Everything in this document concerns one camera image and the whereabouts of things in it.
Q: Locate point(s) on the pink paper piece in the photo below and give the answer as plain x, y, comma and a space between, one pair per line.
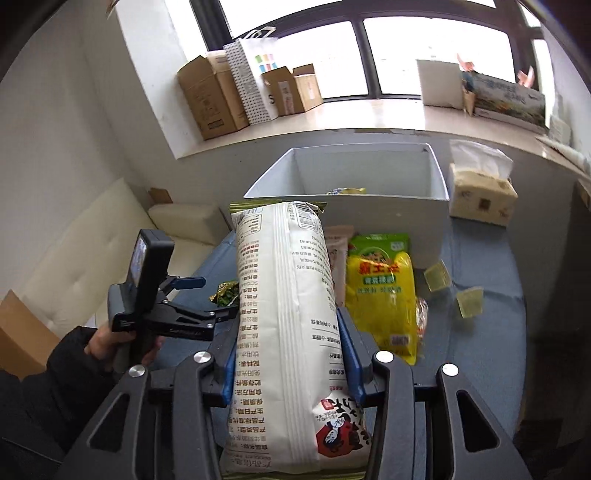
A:
465, 62
526, 76

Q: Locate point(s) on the open cardboard box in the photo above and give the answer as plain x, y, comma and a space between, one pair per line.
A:
284, 99

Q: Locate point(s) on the clear jelly cup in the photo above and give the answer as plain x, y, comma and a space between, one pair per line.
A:
470, 302
436, 277

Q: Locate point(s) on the printed landscape box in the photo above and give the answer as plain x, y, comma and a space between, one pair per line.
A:
508, 99

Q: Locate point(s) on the tall brown cardboard box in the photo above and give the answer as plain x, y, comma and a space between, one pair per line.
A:
207, 106

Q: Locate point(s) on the small cardboard piece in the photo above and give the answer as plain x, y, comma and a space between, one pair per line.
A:
159, 196

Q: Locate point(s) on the clear wrapped snack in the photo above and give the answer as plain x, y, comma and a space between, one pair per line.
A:
421, 318

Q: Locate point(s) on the beige snack packet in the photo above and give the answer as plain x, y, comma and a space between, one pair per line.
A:
337, 254

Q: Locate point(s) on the white tube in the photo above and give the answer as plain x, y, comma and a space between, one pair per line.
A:
561, 148

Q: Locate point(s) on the yellow green snack packet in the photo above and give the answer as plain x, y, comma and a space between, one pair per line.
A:
378, 295

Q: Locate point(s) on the blue tablecloth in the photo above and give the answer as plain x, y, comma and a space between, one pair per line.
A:
485, 350

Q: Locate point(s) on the person's left hand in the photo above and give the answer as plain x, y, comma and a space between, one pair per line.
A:
102, 344

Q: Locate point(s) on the white polka dot paper bag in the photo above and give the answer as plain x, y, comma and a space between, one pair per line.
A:
249, 83

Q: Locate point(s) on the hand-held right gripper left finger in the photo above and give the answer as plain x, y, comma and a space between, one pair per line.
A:
228, 374

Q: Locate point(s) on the white storage box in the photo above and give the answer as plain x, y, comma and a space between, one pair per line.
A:
383, 230

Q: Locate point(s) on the pale yellow snack packet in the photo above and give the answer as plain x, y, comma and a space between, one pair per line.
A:
346, 190

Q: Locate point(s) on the small cardboard box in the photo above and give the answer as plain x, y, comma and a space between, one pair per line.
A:
310, 92

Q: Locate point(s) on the dark framed window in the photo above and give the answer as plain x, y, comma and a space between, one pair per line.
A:
360, 50

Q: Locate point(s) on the long white snack bag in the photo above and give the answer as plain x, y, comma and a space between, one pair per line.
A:
277, 300

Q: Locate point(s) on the beige tissue pack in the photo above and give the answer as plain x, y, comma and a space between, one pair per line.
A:
480, 198

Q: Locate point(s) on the person's left forearm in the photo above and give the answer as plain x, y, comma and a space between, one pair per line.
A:
46, 392

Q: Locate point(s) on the white lotion bottle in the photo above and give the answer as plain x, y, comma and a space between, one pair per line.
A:
561, 129

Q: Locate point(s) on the white leather sofa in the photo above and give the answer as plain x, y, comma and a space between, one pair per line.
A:
92, 258

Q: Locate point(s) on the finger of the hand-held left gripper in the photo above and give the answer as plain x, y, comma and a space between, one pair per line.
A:
194, 318
189, 280

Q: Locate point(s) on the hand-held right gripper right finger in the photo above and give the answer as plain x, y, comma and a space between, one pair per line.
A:
348, 364

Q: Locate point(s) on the dark green snack packet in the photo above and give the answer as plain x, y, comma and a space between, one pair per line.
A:
227, 295

